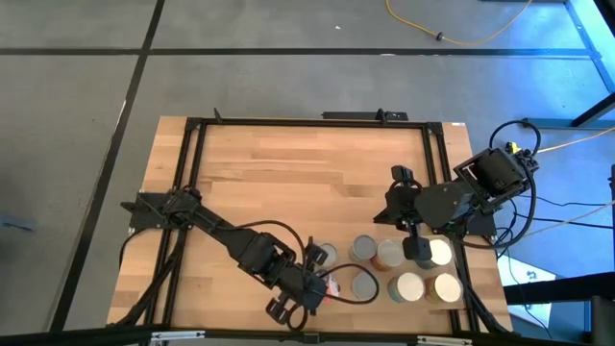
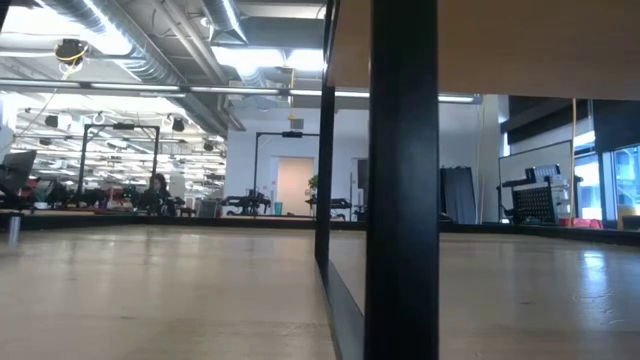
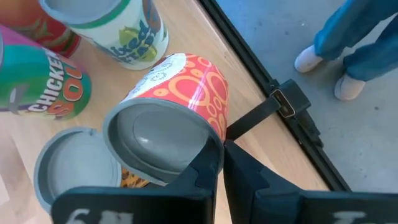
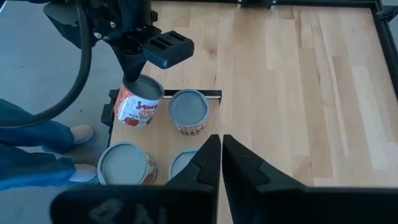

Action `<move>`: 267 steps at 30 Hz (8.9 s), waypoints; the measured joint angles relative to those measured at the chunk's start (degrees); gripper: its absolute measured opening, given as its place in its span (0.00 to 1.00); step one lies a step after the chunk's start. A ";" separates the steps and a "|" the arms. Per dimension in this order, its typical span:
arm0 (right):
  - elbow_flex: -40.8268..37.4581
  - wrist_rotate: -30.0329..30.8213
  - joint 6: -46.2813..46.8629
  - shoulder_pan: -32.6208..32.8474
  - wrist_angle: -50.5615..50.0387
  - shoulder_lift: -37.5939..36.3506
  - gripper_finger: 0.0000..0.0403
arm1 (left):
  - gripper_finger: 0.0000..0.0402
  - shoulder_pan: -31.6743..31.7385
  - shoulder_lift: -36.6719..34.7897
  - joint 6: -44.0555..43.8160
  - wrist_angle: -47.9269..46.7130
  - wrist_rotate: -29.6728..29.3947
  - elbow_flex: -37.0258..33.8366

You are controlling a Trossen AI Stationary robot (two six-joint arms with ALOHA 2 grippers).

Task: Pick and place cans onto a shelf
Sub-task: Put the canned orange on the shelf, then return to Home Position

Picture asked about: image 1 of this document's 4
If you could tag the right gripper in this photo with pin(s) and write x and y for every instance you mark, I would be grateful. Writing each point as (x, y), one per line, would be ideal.
(408, 206)

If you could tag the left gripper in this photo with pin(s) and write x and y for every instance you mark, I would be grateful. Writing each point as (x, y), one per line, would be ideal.
(294, 283)

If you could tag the orange red label can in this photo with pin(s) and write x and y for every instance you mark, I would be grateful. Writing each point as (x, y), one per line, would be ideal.
(333, 289)

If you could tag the yellow black patterned can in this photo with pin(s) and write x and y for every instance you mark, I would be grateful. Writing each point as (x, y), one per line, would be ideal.
(330, 254)

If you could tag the pink label can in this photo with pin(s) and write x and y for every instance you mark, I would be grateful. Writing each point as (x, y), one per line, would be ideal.
(363, 287)

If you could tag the orange yellow label can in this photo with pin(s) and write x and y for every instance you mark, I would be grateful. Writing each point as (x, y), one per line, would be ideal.
(390, 254)

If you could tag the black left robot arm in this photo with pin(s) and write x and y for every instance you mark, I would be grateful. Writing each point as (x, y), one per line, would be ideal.
(240, 242)

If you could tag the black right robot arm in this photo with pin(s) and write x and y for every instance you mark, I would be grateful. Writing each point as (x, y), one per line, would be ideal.
(495, 173)

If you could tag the blue yellow label can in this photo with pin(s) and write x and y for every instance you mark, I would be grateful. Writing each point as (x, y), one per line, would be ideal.
(441, 252)

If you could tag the orange brown label can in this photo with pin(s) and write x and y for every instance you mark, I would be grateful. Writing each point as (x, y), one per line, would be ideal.
(447, 287)

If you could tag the black flat bar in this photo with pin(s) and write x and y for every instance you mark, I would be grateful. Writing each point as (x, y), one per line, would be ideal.
(351, 116)

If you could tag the yellow power plug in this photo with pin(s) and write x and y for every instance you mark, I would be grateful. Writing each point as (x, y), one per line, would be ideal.
(514, 146)

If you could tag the white printed sheet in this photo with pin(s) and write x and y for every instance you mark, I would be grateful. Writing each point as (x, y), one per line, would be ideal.
(516, 266)

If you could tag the black metal floor stand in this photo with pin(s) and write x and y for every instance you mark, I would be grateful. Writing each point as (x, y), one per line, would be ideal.
(552, 123)

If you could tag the black metal beam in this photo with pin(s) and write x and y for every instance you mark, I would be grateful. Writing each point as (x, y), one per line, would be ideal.
(567, 287)

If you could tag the dark box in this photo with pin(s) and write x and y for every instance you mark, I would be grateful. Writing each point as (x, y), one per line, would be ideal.
(603, 322)

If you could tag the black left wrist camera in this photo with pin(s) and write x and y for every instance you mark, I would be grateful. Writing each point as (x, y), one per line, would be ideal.
(311, 289)

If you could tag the long black frame beam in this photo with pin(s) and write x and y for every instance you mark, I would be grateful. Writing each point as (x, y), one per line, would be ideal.
(250, 340)

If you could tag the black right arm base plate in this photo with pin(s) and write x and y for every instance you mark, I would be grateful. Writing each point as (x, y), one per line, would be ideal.
(485, 227)

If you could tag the silver aluminium bracket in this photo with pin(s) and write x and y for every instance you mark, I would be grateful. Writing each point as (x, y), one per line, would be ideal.
(178, 335)
(444, 340)

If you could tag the black aluminium table frame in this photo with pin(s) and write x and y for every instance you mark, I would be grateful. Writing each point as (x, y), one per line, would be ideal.
(269, 122)

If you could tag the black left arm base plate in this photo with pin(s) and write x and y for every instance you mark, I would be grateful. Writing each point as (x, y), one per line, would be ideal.
(139, 214)

